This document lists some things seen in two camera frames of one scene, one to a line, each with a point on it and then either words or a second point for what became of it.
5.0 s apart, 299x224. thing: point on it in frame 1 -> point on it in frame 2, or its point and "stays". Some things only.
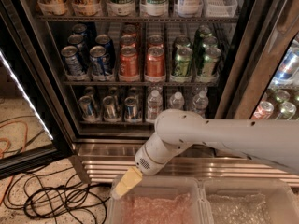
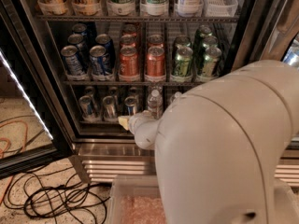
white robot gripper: (146, 161) -> (135, 123)
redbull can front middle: (110, 108) stays
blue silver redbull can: (131, 108) stays
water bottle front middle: (177, 102) stays
